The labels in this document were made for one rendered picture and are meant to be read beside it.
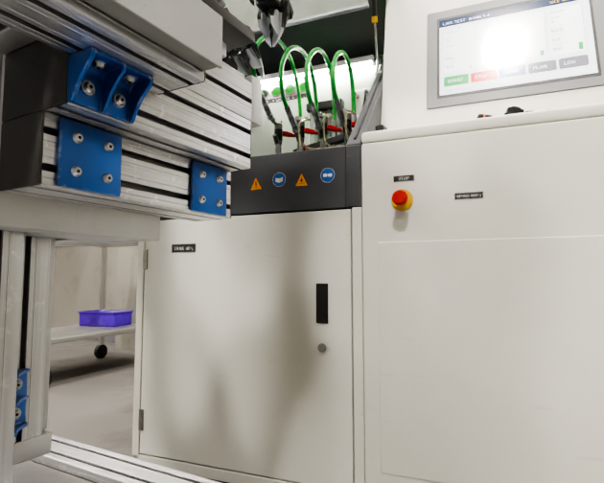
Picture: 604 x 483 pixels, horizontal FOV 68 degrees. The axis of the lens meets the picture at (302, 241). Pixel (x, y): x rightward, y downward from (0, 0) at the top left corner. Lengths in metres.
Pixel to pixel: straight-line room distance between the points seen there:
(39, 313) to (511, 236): 0.93
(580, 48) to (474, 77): 0.27
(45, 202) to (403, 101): 1.06
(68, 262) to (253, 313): 4.23
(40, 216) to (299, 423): 0.80
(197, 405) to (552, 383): 0.88
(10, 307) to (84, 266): 4.36
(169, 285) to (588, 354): 1.05
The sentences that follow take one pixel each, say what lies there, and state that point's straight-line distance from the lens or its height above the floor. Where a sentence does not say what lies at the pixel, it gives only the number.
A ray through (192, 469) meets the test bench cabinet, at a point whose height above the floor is 0.09.
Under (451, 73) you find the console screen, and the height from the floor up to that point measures 1.22.
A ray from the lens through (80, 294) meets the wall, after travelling 5.16.
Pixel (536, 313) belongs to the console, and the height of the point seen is 0.54.
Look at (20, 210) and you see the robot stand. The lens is 0.70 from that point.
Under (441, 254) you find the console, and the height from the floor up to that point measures 0.67.
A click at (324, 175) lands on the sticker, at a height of 0.88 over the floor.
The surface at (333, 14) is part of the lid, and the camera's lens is 1.82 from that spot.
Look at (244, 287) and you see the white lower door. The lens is 1.24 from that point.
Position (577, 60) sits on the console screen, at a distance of 1.48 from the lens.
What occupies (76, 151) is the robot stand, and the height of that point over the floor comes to 0.77.
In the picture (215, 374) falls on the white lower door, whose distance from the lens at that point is 1.31.
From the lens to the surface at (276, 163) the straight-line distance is 1.23.
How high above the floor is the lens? 0.61
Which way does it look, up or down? 5 degrees up
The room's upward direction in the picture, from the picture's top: straight up
